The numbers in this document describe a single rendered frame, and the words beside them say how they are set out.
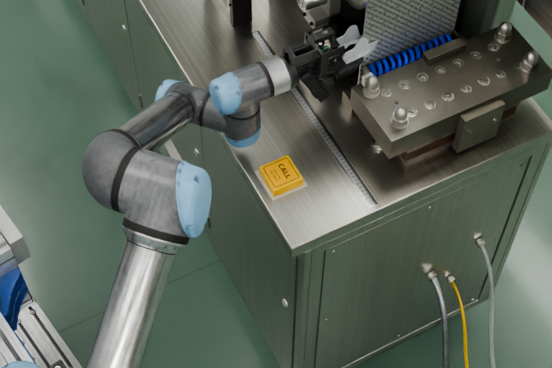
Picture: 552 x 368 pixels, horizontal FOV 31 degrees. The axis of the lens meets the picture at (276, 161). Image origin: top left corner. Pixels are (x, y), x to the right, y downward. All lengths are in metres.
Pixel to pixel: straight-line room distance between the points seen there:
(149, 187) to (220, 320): 1.32
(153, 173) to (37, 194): 1.60
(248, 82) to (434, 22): 0.45
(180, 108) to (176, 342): 1.09
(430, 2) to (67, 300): 1.48
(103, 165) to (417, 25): 0.78
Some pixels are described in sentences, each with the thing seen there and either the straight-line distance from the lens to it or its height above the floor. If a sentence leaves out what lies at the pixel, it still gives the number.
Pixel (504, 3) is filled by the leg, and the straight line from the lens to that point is 2.51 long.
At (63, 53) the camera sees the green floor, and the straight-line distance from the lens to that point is 3.56.
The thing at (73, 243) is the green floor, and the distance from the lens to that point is 3.09.
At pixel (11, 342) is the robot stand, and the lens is 2.15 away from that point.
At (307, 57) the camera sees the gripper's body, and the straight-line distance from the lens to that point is 1.95.
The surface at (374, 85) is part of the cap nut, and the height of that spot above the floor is 1.07.
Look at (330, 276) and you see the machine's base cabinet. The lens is 2.19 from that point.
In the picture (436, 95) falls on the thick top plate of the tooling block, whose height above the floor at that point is 1.03.
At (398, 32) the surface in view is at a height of 1.09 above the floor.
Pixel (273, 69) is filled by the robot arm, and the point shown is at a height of 1.15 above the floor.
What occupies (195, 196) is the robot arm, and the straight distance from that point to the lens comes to 1.62.
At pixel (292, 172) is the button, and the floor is 0.92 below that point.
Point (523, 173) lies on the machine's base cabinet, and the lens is 2.33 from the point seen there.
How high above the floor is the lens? 2.61
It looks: 55 degrees down
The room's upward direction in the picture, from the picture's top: straight up
